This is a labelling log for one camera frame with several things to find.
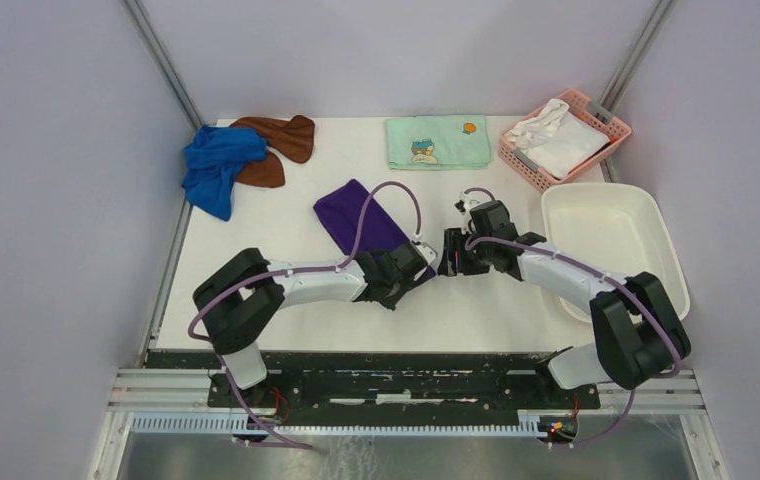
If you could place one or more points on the brown towel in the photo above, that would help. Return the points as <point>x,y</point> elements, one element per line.
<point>294,139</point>

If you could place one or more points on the mint green cartoon towel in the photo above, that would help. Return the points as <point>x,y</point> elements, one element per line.
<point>437,143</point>

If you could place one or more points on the white slotted cable duct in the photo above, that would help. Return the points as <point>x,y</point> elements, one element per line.
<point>234,423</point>

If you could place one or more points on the white cloth in basket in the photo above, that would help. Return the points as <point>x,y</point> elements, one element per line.
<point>556,140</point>

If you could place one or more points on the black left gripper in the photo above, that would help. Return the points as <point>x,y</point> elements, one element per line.
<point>391,302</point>

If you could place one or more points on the aluminium frame rail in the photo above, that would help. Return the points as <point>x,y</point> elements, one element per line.
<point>203,390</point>

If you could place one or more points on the purple towel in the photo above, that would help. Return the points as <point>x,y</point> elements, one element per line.
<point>353,218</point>

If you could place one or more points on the blue towel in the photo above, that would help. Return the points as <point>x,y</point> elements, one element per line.
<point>213,160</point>

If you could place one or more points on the pink plastic basket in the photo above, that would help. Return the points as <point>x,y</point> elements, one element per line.
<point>589,112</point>

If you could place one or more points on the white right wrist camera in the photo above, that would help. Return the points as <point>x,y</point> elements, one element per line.
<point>465,203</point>

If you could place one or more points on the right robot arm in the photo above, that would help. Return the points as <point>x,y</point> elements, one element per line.
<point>637,333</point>

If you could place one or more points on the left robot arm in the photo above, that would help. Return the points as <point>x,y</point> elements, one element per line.
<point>237,302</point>

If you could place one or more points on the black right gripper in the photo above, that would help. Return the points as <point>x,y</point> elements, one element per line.
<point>454,240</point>

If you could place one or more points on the white plastic tub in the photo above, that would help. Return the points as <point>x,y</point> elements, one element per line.
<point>616,228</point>

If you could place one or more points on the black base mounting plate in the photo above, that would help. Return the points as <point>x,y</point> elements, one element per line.
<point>410,390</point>

